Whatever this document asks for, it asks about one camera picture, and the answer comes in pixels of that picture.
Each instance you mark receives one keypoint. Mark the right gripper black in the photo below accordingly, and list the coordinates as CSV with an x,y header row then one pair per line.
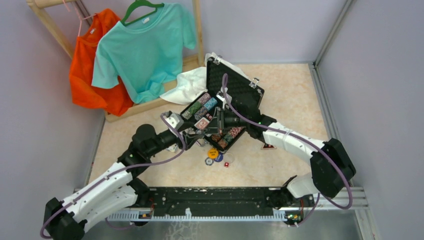
x,y
225,111

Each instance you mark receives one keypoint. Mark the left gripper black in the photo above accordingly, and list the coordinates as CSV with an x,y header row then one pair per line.
x,y
188,139

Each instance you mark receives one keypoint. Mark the red playing card deck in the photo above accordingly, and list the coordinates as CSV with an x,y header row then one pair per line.
x,y
202,123

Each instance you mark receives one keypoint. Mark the black poker set case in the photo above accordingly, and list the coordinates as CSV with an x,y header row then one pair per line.
x,y
244,94

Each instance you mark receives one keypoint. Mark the red black triangular card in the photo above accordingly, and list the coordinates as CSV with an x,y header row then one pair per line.
x,y
267,146

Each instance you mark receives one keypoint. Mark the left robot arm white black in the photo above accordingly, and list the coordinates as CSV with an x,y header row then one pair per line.
x,y
117,188

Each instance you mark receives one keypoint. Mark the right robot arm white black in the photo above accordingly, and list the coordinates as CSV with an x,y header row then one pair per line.
x,y
330,165

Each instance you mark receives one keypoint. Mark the red white chip row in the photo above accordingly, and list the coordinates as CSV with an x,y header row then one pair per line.
x,y
229,137

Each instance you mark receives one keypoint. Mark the blue playing card box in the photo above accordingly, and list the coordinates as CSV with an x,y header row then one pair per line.
x,y
173,148

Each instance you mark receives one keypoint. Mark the brown chip row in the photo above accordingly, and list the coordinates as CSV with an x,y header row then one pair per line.
x,y
217,137

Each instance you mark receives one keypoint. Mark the blue grey chip row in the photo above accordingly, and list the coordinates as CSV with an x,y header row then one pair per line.
x,y
205,108

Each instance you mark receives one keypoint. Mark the yellow big blind button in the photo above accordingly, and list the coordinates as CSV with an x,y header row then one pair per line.
x,y
213,153

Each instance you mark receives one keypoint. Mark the grey poker chip lower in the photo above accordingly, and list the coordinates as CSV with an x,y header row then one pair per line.
x,y
208,161

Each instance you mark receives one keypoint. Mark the green white chip row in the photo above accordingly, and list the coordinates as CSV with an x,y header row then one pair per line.
x,y
197,105

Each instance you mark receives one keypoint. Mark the blue small blind button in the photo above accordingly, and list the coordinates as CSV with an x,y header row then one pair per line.
x,y
219,158

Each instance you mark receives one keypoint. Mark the white cloth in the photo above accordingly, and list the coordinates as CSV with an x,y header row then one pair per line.
x,y
190,85

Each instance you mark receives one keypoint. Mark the teal t-shirt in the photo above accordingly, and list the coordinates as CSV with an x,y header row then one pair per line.
x,y
146,54

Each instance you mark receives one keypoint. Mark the green clothes hanger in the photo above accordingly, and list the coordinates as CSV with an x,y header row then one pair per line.
x,y
139,10

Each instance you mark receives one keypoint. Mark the pink clothes hanger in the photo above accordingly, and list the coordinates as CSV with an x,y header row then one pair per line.
x,y
81,20

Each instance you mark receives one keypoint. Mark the wooden clothes rack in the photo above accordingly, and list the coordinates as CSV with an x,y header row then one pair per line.
x,y
189,62

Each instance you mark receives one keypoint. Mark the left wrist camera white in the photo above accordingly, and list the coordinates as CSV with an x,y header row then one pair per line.
x,y
173,120

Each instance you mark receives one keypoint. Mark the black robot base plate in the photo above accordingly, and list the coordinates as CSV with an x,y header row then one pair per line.
x,y
219,201

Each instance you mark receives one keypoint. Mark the aluminium frame rail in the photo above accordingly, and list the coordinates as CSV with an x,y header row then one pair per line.
x,y
354,199

